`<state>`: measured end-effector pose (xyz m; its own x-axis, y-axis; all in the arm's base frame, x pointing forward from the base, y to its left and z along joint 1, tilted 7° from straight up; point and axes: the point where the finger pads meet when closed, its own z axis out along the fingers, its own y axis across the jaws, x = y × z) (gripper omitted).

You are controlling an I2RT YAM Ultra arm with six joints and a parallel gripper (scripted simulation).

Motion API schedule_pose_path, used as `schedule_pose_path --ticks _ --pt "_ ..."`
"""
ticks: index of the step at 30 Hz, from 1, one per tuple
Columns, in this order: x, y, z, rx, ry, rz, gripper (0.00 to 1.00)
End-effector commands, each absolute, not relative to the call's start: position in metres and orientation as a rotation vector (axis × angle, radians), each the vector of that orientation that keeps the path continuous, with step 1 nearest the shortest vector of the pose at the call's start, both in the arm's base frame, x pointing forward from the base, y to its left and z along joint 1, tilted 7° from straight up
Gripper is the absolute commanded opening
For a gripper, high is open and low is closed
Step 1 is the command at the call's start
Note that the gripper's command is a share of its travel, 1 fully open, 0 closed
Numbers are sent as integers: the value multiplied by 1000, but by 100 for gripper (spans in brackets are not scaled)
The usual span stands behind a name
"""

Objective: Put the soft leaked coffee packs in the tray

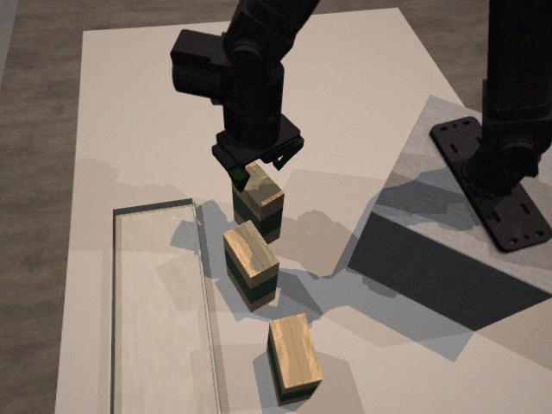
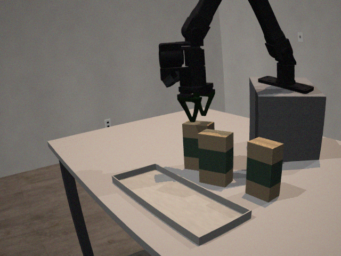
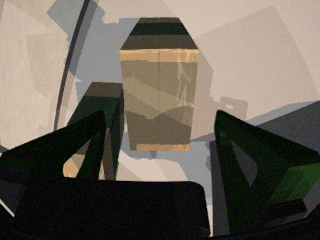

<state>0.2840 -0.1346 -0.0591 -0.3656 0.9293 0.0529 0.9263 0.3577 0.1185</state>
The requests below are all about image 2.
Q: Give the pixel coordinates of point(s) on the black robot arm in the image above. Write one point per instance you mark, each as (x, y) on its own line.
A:
(171, 55)

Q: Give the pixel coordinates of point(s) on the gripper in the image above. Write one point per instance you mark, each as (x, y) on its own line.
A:
(201, 88)

